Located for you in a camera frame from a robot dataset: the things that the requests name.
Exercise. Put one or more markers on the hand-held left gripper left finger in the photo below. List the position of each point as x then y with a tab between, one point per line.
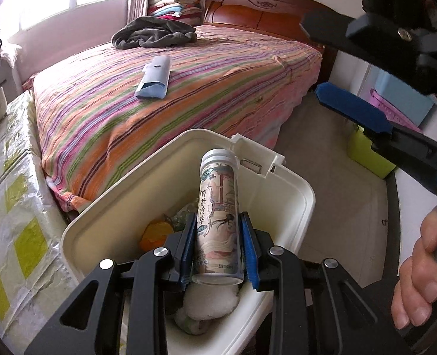
187	255

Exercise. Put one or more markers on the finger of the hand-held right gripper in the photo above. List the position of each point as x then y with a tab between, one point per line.
351	33
351	105

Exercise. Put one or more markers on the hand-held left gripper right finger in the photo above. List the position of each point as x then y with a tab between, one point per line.
250	259

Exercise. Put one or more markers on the orange fruit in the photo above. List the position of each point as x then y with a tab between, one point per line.
155	236

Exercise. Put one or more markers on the white black plush toy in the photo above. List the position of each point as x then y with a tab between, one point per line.
207	301

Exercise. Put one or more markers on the printed label drink bottle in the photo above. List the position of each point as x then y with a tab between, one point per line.
218	210

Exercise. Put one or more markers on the cream plastic trash bin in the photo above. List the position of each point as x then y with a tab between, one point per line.
129	192

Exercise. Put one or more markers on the person's right hand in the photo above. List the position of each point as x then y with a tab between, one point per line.
418	284

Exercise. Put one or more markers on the green plastic bin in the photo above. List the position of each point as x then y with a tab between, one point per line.
366	151

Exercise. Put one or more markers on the blue storage box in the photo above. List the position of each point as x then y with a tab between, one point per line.
403	96

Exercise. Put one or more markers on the wooden bed headboard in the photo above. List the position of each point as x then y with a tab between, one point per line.
270	11

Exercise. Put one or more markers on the striped bed sheet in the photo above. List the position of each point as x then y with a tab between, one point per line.
211	92

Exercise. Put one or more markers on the blue white folded pouch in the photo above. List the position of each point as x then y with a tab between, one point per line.
153	77

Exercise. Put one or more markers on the grey blanket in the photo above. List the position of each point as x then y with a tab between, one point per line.
152	33

